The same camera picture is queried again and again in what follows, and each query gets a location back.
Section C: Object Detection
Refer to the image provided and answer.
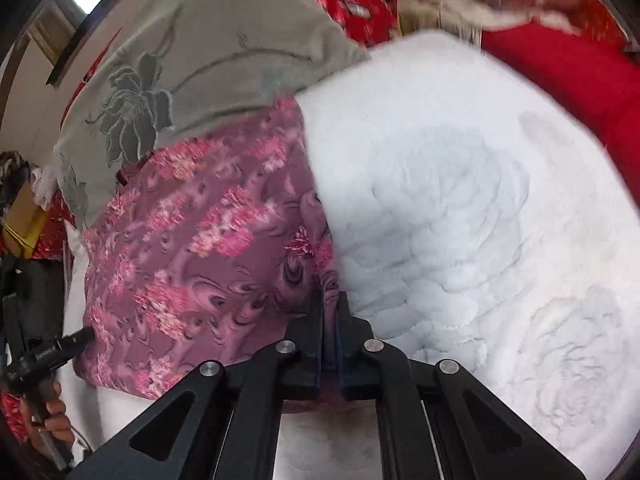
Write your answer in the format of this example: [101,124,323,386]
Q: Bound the grey floral pillow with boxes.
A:
[52,0,371,231]

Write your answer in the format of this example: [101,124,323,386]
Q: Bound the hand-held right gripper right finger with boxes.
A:
[337,290,588,480]

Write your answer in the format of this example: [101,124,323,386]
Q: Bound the plain red cloth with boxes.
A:
[480,15,640,201]

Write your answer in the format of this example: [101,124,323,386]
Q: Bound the purple floral shirt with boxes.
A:
[75,95,351,411]

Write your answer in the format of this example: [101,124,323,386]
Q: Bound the black cable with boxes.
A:
[70,425,96,453]

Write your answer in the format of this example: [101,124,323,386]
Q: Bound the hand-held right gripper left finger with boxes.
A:
[70,290,326,480]

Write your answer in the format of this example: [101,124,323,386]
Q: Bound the cream cloth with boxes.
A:
[400,0,576,46]

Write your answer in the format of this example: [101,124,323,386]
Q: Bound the person's left hand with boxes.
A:
[22,382,76,443]

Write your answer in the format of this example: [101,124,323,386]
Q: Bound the white plastic bag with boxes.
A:
[30,165,61,211]

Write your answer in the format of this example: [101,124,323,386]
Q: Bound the dark patterned clothes pile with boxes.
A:
[0,150,31,211]

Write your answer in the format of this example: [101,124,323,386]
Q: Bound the white quilted bedspread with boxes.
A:
[62,30,640,480]

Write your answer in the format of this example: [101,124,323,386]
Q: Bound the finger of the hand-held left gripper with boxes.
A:
[60,327,96,361]

